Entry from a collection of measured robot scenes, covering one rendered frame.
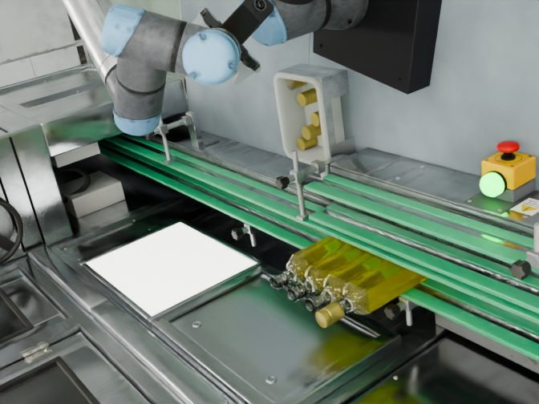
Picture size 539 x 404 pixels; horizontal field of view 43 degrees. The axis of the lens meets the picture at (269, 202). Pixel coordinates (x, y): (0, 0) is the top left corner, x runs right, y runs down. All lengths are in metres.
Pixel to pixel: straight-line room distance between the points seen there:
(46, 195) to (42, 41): 2.93
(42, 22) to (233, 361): 3.85
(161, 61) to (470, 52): 0.63
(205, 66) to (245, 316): 0.76
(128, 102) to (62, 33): 4.00
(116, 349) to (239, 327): 0.29
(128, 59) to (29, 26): 3.98
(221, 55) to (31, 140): 1.24
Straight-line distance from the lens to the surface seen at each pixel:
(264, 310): 1.57
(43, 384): 1.63
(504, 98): 1.34
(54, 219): 2.20
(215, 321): 1.57
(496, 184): 1.28
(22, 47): 4.97
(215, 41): 0.95
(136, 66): 1.01
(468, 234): 1.25
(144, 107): 1.07
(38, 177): 2.15
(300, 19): 1.31
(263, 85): 1.90
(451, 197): 1.34
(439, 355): 1.45
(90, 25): 1.19
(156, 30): 0.99
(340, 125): 1.63
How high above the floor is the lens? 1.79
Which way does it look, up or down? 30 degrees down
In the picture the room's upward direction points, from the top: 114 degrees counter-clockwise
